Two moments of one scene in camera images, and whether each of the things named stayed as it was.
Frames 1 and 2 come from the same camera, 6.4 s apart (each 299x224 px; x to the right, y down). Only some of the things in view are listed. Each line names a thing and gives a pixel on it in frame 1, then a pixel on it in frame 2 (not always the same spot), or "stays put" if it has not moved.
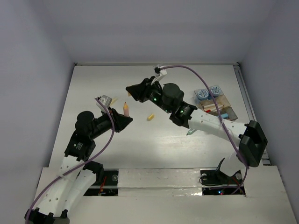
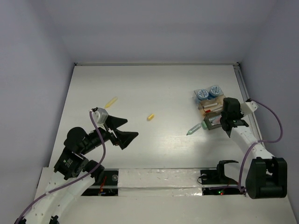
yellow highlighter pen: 113,100 stays put
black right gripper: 140,91 -> 240,116
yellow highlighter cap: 152,116 stays put
